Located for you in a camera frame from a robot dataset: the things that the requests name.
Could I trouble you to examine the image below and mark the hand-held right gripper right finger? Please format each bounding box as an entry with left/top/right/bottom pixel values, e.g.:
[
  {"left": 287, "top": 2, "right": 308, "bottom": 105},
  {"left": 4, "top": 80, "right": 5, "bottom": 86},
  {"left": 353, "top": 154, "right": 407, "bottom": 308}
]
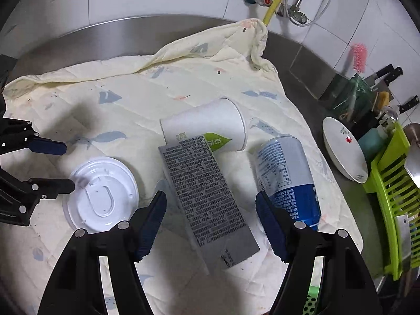
[{"left": 255, "top": 190, "right": 383, "bottom": 315}]

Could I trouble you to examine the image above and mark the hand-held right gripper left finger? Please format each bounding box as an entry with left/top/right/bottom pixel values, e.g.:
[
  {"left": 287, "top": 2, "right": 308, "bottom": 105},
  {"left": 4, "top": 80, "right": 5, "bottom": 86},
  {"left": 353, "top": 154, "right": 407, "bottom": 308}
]
[{"left": 38, "top": 190, "right": 168, "bottom": 315}]

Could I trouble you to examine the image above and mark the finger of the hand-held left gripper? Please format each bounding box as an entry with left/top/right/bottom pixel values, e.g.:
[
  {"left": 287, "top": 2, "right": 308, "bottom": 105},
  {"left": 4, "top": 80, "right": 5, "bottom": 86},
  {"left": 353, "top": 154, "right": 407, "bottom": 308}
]
[
  {"left": 0, "top": 118, "right": 68, "bottom": 156},
  {"left": 0, "top": 167, "right": 76, "bottom": 227}
]

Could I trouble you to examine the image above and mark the white plastic cup lid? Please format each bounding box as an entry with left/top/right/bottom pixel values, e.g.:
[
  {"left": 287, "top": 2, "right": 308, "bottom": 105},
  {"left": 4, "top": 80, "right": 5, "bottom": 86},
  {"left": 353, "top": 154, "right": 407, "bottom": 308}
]
[{"left": 62, "top": 157, "right": 140, "bottom": 232}]

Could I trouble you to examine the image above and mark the grey printed carton box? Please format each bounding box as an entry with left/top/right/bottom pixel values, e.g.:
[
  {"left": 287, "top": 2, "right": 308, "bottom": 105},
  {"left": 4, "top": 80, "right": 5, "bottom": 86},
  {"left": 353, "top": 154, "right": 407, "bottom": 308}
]
[{"left": 158, "top": 135, "right": 261, "bottom": 274}]

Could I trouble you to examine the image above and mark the green plastic basket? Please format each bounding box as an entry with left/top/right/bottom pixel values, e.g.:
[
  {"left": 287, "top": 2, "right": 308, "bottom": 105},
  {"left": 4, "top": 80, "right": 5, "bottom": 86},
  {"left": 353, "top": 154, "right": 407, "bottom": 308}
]
[{"left": 302, "top": 284, "right": 324, "bottom": 315}]

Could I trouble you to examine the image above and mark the blue and silver beverage can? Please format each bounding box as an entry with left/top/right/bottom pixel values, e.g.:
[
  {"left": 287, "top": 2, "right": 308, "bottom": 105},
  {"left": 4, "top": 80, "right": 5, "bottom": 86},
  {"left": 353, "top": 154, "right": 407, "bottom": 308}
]
[{"left": 253, "top": 136, "right": 322, "bottom": 232}]

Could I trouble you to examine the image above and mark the cream printed quilted cloth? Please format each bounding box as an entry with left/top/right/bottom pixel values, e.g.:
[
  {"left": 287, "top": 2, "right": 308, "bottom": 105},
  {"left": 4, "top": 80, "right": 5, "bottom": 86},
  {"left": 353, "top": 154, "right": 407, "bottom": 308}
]
[{"left": 0, "top": 18, "right": 365, "bottom": 315}]

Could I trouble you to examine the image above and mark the white plate with red flower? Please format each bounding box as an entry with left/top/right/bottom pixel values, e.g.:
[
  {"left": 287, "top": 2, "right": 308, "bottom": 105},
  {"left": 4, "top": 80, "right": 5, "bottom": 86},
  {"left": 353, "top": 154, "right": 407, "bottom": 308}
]
[{"left": 322, "top": 116, "right": 369, "bottom": 184}]

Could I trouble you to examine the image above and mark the white paper cup green leaf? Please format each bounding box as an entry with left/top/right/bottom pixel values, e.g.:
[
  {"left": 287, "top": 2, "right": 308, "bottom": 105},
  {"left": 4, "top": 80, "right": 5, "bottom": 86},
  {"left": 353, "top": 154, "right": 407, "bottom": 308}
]
[{"left": 160, "top": 97, "right": 247, "bottom": 152}]

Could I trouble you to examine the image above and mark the lime green dish rack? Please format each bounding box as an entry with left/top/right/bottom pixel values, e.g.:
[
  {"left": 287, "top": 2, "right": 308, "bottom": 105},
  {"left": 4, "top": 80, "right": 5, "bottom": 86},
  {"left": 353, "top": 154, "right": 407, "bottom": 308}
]
[{"left": 363, "top": 123, "right": 420, "bottom": 281}]

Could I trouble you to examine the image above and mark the teal plastic container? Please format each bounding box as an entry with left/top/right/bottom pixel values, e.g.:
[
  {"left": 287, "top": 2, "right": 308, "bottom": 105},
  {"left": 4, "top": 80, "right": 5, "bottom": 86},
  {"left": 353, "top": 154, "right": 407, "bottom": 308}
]
[{"left": 358, "top": 128, "right": 389, "bottom": 161}]

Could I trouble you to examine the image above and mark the steel spatula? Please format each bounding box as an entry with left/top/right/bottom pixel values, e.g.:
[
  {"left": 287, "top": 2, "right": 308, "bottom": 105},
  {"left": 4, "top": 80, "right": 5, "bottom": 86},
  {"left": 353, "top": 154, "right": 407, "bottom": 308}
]
[{"left": 403, "top": 144, "right": 420, "bottom": 189}]

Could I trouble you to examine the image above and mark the dark green utensil holder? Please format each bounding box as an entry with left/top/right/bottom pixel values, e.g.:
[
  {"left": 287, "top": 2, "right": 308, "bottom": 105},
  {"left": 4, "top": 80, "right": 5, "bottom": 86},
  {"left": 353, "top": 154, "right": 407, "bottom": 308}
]
[{"left": 320, "top": 74, "right": 375, "bottom": 122}]

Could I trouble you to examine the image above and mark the stainless steel wok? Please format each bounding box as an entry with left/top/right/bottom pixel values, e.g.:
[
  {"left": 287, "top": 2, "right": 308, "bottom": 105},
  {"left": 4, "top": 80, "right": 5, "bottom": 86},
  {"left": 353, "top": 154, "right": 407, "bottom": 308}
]
[{"left": 402, "top": 122, "right": 420, "bottom": 145}]

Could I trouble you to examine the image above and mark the pink bristle brush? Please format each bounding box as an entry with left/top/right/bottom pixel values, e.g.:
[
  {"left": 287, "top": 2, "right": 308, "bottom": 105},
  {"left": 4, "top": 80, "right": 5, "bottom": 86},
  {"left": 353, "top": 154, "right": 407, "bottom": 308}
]
[{"left": 347, "top": 42, "right": 370, "bottom": 76}]

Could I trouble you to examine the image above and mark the steel cleaver with wooden handle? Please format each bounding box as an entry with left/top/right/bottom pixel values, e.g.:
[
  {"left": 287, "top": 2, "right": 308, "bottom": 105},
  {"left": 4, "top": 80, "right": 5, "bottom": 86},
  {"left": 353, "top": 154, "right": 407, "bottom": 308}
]
[{"left": 394, "top": 212, "right": 412, "bottom": 273}]

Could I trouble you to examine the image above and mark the black handled knife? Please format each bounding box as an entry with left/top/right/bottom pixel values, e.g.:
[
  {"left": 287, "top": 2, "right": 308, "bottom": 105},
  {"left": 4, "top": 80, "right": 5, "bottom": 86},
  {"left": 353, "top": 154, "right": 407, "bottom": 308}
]
[
  {"left": 398, "top": 95, "right": 420, "bottom": 114},
  {"left": 384, "top": 67, "right": 403, "bottom": 85},
  {"left": 377, "top": 64, "right": 394, "bottom": 80}
]

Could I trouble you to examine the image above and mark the yellow gas hose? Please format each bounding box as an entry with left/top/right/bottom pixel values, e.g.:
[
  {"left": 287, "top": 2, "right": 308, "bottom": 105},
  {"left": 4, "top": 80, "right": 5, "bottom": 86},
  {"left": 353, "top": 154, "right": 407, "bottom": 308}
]
[{"left": 262, "top": 0, "right": 296, "bottom": 28}]

